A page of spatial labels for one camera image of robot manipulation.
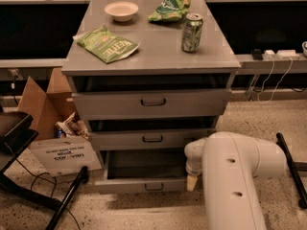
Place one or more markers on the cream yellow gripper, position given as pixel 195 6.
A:
pixel 194 170

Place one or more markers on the grey bottom drawer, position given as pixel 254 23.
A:
pixel 141 171

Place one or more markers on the grey drawer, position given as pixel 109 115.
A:
pixel 150 104
pixel 141 171
pixel 147 139

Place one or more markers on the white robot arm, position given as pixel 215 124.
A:
pixel 228 164

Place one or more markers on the grey top drawer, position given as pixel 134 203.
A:
pixel 150 104

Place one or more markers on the grey middle drawer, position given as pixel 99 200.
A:
pixel 147 139

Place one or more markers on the grey drawer cabinet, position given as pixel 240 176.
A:
pixel 158 64

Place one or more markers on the brown cardboard box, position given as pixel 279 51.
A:
pixel 62 145

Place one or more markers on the black adapter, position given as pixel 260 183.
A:
pixel 257 54

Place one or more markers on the white power strip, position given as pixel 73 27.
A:
pixel 281 54

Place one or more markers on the green soda can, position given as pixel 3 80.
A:
pixel 191 33

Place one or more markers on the green chip bag flat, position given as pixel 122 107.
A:
pixel 105 45

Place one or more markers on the green crumpled chip bag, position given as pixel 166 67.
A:
pixel 170 11

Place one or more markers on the white bowl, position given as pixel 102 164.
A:
pixel 121 11

